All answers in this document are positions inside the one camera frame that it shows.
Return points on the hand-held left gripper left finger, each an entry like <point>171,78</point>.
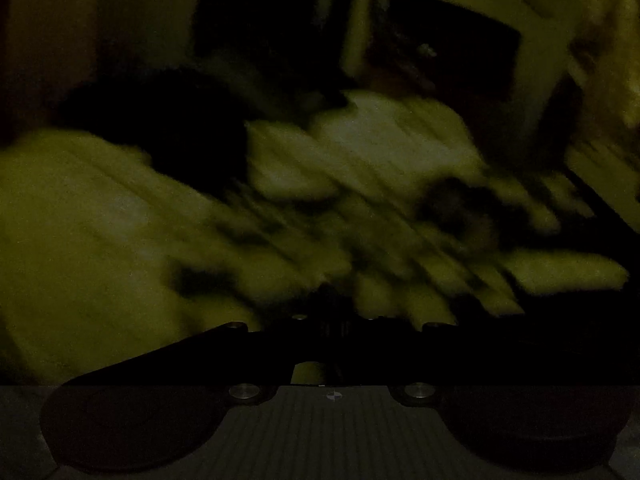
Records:
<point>280,340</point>

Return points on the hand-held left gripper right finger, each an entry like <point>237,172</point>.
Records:
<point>380,345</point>

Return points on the light printed cloth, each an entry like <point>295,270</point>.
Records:
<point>380,160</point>

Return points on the dark cloth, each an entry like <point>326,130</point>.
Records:
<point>170,120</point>

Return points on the dark framed panel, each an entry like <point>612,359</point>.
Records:
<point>450,45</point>

